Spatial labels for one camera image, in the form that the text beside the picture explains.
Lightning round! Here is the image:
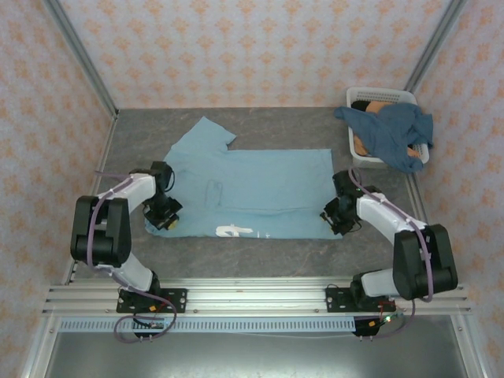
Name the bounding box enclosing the light blue printed t-shirt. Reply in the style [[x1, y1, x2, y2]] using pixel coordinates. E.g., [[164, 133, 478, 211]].
[[143, 116, 335, 241]]

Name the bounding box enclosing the orange garment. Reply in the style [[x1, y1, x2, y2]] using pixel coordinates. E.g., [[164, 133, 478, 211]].
[[353, 100, 421, 158]]

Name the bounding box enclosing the dark blue t-shirt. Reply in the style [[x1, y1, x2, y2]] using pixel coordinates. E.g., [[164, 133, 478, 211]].
[[333, 102, 435, 174]]

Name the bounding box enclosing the white plastic laundry basket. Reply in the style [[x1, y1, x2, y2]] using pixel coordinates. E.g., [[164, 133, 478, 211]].
[[345, 86, 431, 171]]

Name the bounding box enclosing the steel lower panel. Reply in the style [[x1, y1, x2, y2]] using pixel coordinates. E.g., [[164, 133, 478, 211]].
[[43, 330, 469, 378]]

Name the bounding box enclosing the aluminium side rail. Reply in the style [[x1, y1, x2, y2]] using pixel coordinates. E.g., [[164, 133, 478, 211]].
[[405, 172, 430, 224], [65, 117, 119, 284]]

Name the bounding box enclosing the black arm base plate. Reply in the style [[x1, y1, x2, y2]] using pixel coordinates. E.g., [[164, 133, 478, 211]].
[[325, 286, 398, 314], [117, 288, 188, 314]]

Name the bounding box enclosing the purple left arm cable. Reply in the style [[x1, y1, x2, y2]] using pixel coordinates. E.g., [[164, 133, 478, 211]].
[[88, 169, 177, 344]]

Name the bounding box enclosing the wide aluminium mounting rail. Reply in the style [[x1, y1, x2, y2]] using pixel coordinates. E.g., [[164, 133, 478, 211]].
[[42, 277, 473, 316]]

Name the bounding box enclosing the slotted grey cable tray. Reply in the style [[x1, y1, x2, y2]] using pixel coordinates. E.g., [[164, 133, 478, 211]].
[[58, 317, 358, 334]]

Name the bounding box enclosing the aluminium frame post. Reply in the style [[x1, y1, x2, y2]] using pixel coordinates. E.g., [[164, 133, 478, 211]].
[[42, 0, 120, 121], [404, 0, 469, 94]]

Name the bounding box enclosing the aluminium frame leg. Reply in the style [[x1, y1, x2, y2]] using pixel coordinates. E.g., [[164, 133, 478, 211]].
[[19, 314, 60, 378], [450, 314, 491, 378]]

